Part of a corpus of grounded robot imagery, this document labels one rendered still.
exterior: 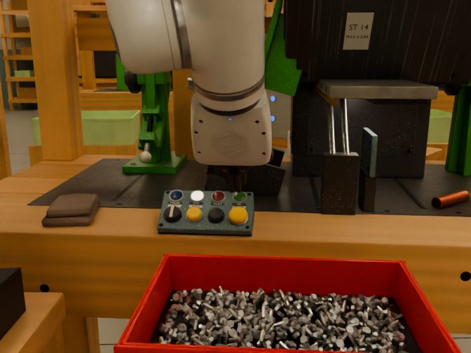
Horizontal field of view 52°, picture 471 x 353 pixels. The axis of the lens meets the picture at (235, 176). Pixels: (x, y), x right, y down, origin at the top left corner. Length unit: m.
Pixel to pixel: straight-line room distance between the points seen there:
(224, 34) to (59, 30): 0.98
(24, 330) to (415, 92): 0.63
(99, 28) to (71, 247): 0.81
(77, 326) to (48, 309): 0.95
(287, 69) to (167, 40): 0.48
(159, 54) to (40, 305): 0.39
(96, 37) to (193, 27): 1.01
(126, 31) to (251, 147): 0.21
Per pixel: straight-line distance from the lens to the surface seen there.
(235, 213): 0.76
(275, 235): 0.77
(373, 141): 0.87
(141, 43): 0.49
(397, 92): 0.78
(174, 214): 0.77
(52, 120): 1.45
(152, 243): 0.78
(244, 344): 0.53
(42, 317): 0.69
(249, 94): 0.54
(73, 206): 0.85
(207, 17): 0.48
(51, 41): 1.44
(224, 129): 0.58
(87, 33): 1.49
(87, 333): 1.66
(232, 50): 0.50
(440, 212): 0.95
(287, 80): 0.94
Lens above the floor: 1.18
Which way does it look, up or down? 14 degrees down
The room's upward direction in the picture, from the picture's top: straight up
